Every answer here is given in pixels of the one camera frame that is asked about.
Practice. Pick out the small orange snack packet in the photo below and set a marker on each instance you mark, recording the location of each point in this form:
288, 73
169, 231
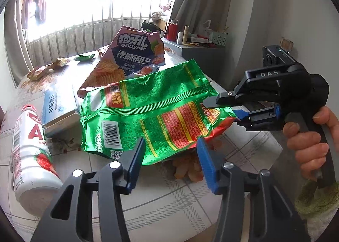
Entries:
61, 63
38, 72

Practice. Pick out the white strawberry drink bottle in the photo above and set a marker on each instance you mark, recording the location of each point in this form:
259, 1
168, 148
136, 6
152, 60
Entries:
31, 157

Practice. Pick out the purple chip bag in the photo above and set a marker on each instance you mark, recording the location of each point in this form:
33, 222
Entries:
127, 53

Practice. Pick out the red thermos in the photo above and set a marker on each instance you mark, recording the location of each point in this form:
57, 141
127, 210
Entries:
172, 31

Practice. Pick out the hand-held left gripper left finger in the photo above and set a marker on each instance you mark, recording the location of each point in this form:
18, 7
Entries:
135, 162

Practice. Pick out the red flat box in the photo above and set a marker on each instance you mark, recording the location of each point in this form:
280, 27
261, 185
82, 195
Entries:
198, 40

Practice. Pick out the green white fuzzy blanket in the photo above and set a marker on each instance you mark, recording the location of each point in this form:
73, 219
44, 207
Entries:
317, 202

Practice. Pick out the white plastic bag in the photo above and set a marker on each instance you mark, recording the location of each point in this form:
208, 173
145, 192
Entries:
208, 26

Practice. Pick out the person's right hand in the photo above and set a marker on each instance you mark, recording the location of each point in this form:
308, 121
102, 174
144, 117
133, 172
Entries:
304, 149

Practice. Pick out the light blue box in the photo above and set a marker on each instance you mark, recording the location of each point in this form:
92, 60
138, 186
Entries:
57, 101

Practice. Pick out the pink hanging garment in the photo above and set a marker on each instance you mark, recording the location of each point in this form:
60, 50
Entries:
27, 6

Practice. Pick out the small green packet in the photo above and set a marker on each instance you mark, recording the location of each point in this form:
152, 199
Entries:
83, 57

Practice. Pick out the cardboard tube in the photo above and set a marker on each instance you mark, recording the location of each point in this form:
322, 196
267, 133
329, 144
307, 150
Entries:
186, 34

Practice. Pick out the metal balcony railing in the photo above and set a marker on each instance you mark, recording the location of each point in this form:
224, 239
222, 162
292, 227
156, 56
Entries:
79, 37

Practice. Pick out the green plastic storage basket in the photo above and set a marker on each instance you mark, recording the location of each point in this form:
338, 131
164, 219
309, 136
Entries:
218, 39

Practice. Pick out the beige curtain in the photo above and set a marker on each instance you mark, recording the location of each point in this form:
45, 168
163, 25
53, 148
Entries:
16, 32

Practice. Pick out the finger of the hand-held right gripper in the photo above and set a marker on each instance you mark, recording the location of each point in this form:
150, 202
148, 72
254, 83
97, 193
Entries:
222, 100
259, 121

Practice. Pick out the beige cloth bundle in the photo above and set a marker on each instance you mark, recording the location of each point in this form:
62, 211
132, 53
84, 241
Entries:
159, 15

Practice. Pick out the black bag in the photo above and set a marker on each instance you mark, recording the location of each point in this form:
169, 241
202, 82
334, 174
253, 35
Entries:
149, 26

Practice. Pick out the grey cabinet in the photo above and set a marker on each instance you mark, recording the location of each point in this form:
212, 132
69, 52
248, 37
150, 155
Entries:
193, 64

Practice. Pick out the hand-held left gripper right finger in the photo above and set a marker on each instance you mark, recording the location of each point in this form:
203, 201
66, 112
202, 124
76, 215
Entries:
209, 167

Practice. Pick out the small white bottle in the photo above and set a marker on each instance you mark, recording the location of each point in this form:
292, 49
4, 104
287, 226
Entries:
180, 37

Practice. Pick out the green snack bag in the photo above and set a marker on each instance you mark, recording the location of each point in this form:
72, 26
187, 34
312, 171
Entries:
159, 104

